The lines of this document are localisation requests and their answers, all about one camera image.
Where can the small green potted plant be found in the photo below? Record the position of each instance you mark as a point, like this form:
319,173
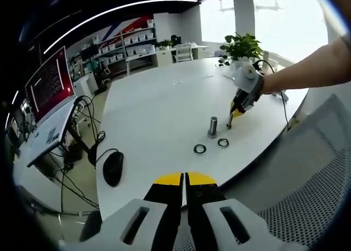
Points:
165,44

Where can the small black tangled items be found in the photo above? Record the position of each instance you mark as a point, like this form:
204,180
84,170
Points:
223,60

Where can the grey storage shelving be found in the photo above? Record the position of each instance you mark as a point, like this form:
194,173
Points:
124,42

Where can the rows of white storage bins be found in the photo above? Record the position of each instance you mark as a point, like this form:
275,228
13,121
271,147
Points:
140,38

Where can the large green potted plant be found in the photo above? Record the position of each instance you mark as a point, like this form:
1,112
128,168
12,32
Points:
242,45

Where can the grey mesh office chair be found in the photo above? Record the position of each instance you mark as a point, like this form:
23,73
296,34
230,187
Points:
315,166

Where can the monitor with red screen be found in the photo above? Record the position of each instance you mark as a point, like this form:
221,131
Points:
50,84

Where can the thick threaded stud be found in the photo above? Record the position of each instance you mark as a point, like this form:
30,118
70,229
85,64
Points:
213,125

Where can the white slatted chair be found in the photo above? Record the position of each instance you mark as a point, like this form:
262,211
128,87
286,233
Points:
183,53

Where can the large black washer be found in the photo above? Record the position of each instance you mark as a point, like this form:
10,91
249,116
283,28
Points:
195,149

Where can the black desktop device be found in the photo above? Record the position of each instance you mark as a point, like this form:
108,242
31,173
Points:
176,40

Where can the thin threaded stud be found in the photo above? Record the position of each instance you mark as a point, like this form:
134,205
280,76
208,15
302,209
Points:
229,122

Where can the white bottle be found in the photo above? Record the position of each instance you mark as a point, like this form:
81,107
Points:
266,59

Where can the white plant pot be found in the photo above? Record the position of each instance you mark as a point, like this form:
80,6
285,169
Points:
241,61

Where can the ceiling light strip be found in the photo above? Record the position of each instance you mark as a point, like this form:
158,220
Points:
50,46

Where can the white cabinet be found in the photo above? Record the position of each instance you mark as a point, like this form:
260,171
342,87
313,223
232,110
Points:
164,57

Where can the white work table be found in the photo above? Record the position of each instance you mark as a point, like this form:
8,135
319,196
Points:
140,57

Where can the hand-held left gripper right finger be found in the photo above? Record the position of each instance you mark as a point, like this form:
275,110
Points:
214,221

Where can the small white desk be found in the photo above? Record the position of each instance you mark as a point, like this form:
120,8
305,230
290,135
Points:
52,133

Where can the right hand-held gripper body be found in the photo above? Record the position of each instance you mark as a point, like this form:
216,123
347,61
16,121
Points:
248,79

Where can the medium steel washer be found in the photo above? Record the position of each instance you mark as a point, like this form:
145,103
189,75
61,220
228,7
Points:
218,142

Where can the black computer mouse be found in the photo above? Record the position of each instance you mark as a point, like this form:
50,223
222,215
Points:
113,168

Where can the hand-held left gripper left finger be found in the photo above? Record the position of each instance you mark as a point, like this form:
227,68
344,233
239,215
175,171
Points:
131,223

